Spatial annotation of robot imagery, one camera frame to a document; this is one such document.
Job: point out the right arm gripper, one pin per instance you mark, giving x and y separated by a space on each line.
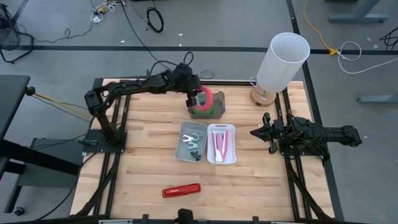
266 118

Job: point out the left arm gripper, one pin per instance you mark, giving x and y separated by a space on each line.
192 102

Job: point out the red tape roll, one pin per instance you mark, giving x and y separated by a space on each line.
211 96

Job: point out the teal staple remover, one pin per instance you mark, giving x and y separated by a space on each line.
193 145

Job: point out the black staple remover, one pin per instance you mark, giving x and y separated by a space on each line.
196 155

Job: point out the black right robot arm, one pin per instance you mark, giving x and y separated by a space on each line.
339 137

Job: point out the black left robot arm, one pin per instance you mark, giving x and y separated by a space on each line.
133 87

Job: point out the red stapler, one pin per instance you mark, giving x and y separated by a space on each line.
181 190

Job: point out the brown translucent bin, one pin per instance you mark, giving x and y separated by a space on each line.
220 107

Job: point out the white plastic bin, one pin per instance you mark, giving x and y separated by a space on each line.
232 157

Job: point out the grey plastic bin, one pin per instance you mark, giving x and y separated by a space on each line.
183 155

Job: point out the white shade table lamp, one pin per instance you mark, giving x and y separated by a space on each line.
281 62

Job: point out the grey table foot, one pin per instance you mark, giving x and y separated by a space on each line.
379 99

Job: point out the grey table leg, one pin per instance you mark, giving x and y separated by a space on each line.
357 18

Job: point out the black knob yellow rod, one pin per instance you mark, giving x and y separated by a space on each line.
30 91

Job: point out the black desk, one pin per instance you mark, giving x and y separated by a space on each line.
12 93

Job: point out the black floor fan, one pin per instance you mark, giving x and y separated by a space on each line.
9 34

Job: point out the black caster wheel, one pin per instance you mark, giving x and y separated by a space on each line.
18 211

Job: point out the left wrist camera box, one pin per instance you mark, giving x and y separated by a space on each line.
186 77

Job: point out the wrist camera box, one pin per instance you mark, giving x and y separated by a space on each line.
280 132
186 77

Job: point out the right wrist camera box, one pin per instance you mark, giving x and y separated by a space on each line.
280 132

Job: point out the black aluminium frame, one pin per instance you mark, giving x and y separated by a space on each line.
236 82

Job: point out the white bracket strip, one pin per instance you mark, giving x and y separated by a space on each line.
286 222
116 221

